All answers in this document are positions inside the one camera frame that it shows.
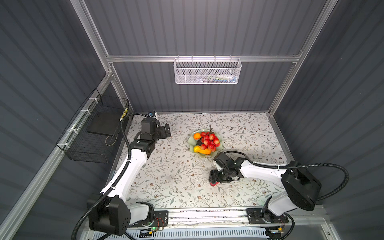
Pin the small orange fake tangerine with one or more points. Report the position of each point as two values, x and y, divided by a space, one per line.
197 136

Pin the green scalloped fruit bowl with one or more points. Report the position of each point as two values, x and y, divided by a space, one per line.
191 141

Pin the red fake grape bunch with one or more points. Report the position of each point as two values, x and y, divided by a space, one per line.
210 140

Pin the black wire basket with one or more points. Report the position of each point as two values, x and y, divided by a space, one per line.
95 135

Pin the white wire mesh basket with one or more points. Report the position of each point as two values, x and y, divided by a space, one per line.
189 71

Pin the yellow marker in basket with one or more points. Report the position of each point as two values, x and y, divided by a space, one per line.
124 114

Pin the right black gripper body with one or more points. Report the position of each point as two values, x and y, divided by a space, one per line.
220 175

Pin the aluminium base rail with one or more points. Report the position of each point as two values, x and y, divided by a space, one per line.
211 218

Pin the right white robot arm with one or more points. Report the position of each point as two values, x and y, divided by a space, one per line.
301 188

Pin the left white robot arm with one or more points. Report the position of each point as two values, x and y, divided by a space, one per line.
108 212

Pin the yellow fake fruit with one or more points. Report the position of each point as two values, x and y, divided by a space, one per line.
202 150

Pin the items in white basket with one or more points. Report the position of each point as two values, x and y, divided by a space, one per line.
220 79

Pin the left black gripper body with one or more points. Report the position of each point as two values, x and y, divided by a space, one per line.
160 134

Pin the floral table mat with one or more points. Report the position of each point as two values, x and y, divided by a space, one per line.
175 177

